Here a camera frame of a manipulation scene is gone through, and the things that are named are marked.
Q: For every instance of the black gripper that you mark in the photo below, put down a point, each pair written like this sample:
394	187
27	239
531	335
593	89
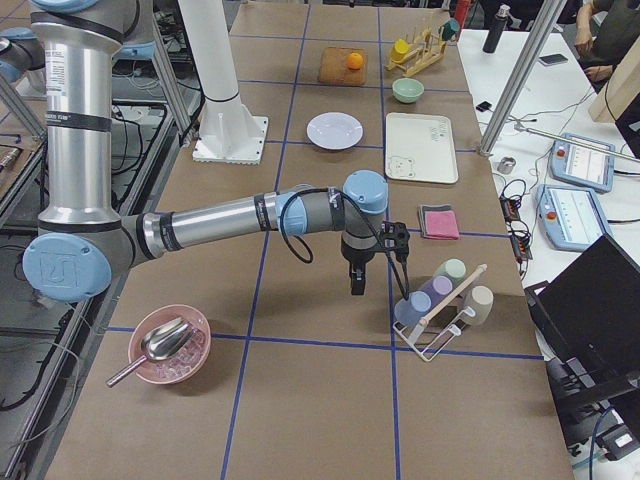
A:
356	261

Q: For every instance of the white round plate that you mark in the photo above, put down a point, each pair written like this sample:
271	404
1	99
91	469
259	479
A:
334	131

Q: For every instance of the orange fruit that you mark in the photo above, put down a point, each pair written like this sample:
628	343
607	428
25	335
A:
355	61

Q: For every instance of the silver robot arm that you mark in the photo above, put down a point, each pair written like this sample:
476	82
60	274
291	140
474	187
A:
83	243

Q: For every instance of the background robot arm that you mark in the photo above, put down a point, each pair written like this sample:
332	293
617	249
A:
22	54

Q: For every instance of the cream rectangular bear tray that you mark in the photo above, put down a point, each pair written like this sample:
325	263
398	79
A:
420	148

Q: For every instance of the wooden cutting board tray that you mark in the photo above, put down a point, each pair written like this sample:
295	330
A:
334	71

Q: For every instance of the blue plastic cup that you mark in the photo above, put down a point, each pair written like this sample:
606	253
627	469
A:
409	311

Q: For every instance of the purple plastic cup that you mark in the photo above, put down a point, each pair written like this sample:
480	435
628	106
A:
437	289

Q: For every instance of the mint green plastic cup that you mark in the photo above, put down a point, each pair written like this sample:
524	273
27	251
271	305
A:
454	269

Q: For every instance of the pink folded cloth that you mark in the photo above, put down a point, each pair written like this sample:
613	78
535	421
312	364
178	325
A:
438	222

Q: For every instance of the beige plastic cup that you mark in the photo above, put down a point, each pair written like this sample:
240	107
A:
478	303

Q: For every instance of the small metal cylinder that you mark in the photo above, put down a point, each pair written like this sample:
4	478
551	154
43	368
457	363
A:
506	165

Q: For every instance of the green ceramic bowl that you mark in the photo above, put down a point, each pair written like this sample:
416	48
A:
407	90

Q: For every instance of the metal scoop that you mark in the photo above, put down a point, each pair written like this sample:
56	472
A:
159	344

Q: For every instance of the pink bowl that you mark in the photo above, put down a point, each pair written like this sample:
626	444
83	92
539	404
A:
188	349

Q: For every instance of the small black device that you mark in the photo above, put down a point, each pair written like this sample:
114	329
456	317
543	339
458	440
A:
483	106

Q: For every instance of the metal grabber stick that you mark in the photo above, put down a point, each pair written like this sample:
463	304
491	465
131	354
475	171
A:
580	143

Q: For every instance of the near teach pendant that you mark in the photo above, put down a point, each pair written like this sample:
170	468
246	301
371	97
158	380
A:
571	217

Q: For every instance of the teach pendant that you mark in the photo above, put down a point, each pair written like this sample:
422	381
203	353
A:
581	166
571	217

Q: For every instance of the black laptop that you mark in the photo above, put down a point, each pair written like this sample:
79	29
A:
589	317

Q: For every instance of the yellow cup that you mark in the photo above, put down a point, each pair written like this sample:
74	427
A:
399	50

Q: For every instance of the wooden dish rack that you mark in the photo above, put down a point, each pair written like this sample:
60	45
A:
426	49

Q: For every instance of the far teach pendant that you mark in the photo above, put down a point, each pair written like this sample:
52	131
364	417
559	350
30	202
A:
581	166

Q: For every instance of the dark green cup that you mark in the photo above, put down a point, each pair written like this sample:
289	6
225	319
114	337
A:
449	30

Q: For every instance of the black water bottle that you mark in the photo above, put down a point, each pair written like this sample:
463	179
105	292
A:
496	29

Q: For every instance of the smartphone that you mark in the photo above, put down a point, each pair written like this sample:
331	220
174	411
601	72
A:
552	59

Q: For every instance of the seated person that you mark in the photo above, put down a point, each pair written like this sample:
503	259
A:
606	30

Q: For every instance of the white wire cup rack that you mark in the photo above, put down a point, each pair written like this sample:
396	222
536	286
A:
442	324

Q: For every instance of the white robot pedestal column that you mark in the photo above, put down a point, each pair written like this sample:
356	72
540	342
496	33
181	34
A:
228	132

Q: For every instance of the aluminium frame post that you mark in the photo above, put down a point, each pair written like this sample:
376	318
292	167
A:
541	29

